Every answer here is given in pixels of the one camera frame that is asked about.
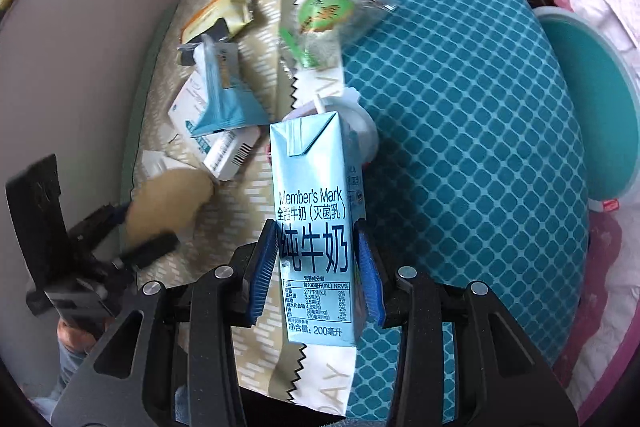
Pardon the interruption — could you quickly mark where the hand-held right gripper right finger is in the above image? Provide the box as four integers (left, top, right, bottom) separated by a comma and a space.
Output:
354, 219, 578, 427

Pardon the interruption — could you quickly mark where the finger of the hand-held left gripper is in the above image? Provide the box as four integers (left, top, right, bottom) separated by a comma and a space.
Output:
105, 201, 132, 228
120, 232, 180, 270

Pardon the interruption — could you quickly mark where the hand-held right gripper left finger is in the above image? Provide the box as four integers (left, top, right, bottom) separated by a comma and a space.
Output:
50, 219, 279, 427

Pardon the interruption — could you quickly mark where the white tissue paper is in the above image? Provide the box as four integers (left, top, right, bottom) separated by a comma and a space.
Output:
125, 170, 217, 254

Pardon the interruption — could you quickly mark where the light blue milk carton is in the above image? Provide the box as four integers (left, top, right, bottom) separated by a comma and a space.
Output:
269, 94, 369, 351

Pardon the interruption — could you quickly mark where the orange cream snack packet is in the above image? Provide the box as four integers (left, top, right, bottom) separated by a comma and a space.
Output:
180, 0, 257, 46

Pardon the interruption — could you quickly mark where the person's left forearm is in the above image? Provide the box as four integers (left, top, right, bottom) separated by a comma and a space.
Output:
50, 338, 97, 408

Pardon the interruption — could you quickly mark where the person's left hand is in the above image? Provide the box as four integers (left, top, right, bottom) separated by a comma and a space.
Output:
57, 318, 108, 348

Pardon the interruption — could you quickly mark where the white medicine box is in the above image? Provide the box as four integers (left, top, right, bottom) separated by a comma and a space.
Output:
167, 77, 262, 181

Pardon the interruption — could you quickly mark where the white orange plastic cup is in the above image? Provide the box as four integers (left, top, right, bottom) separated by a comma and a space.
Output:
339, 88, 379, 169

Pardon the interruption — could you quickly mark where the teal foil wrapper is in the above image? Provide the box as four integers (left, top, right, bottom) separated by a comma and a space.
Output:
191, 34, 272, 139

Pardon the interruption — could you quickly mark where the pink floral quilt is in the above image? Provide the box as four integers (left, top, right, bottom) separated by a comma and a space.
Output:
509, 0, 640, 414

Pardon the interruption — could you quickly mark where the green cake clear packet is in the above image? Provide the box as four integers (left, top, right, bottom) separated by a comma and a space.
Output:
277, 0, 399, 74

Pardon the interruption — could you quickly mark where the teal round stool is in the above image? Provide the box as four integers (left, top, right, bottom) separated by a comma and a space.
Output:
531, 6, 640, 211

